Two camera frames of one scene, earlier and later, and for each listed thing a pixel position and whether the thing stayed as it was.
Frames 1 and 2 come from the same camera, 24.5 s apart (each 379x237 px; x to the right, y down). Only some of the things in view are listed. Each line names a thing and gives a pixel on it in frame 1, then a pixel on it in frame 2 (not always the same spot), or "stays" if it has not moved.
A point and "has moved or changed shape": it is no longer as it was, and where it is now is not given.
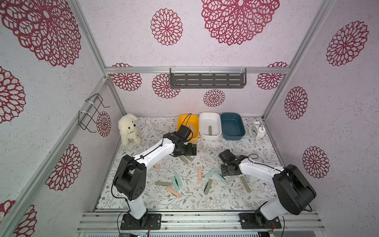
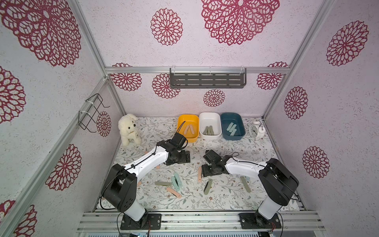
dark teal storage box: (232, 126) stays
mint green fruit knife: (221, 177) → (233, 132)
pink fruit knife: (192, 128) has moved or changed shape
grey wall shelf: (207, 77) stays
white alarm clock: (256, 131) stays
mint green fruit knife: (176, 181) stays
